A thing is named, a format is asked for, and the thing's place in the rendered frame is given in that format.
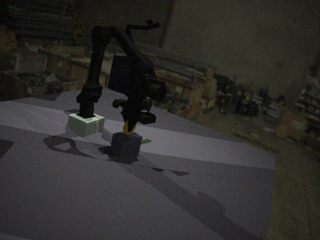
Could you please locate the thin gold coin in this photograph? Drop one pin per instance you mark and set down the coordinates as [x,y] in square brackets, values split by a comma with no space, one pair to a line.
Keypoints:
[125,128]

